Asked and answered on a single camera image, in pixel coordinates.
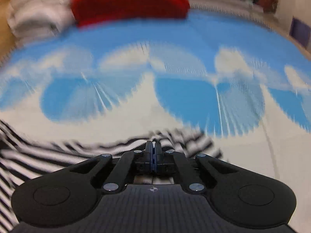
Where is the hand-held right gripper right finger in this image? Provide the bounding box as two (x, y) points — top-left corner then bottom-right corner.
(155, 141), (234, 195)

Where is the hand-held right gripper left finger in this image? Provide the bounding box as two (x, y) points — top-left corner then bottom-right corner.
(70, 141), (154, 195)

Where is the striped dress with white vest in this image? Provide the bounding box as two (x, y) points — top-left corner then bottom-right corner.
(0, 120), (224, 233)

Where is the blue leaf print bed sheet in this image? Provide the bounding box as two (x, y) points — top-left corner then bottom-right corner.
(0, 12), (311, 199)

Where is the folded red blanket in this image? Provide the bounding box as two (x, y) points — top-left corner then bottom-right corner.
(71, 0), (191, 28)

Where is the purple box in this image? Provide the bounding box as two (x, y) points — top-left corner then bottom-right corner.
(289, 17), (311, 48)

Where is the wooden headboard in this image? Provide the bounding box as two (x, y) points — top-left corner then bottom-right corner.
(0, 0), (18, 62)

